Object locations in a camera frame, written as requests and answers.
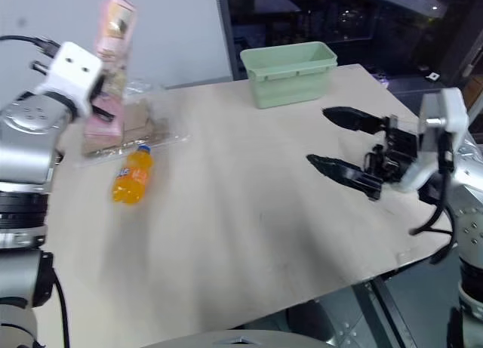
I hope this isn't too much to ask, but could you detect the orange soda bottle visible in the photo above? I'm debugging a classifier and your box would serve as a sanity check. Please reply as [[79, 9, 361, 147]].
[[111, 144, 155, 205]]

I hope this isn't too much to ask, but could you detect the green plastic basket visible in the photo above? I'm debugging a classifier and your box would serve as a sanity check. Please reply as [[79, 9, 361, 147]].
[[239, 41, 339, 110]]

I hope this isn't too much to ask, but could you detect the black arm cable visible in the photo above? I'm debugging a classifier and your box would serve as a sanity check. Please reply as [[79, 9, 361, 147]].
[[0, 35, 60, 59], [408, 130, 460, 266]]

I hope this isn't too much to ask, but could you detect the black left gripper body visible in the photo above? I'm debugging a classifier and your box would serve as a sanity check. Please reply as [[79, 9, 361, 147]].
[[96, 71, 111, 100]]

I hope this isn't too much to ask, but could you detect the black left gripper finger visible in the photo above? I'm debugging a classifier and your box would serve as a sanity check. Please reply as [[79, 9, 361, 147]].
[[91, 103, 115, 124]]

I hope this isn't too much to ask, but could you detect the grey window frame post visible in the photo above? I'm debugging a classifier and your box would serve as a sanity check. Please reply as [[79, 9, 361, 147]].
[[215, 0, 243, 82]]

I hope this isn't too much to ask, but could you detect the tall pink carton box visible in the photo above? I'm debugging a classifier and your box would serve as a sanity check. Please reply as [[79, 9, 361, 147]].
[[83, 0, 138, 146]]

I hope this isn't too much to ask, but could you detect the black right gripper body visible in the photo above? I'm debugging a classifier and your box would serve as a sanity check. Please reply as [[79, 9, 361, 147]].
[[362, 115, 419, 183]]

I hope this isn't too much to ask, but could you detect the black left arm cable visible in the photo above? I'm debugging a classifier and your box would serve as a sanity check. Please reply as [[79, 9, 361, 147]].
[[0, 35, 60, 59]]

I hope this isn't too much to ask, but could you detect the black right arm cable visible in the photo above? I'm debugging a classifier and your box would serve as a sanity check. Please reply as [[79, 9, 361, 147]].
[[408, 130, 460, 266]]

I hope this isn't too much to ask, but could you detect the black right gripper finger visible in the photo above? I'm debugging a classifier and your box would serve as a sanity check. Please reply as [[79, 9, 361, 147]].
[[306, 153, 383, 202], [321, 106, 391, 136]]

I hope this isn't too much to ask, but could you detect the grey rounded robot torso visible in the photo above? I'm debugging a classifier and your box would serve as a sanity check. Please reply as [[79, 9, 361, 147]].
[[143, 328, 335, 348]]

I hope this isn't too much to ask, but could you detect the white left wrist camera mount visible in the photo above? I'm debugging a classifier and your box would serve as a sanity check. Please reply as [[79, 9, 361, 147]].
[[34, 42, 103, 117]]

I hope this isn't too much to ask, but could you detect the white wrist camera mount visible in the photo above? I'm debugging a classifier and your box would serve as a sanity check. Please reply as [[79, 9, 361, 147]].
[[398, 88, 470, 193], [34, 42, 103, 117]]

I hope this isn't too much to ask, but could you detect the clear plastic snack bag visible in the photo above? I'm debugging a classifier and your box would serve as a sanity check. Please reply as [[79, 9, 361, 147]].
[[73, 79, 191, 166]]

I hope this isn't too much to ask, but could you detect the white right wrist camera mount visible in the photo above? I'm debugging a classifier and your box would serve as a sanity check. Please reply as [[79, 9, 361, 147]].
[[398, 88, 470, 193]]

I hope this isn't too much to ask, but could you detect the black metal table frame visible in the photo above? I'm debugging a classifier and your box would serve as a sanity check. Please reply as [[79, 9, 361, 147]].
[[352, 275, 418, 348]]

